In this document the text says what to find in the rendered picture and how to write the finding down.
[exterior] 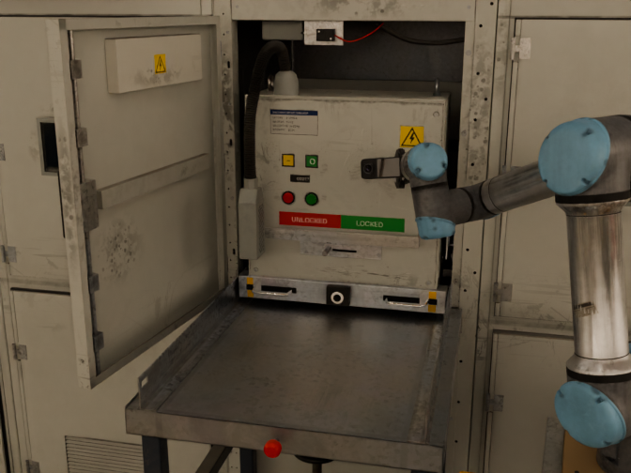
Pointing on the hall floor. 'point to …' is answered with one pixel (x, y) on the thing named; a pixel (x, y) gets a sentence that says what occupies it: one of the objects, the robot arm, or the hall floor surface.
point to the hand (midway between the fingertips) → (394, 171)
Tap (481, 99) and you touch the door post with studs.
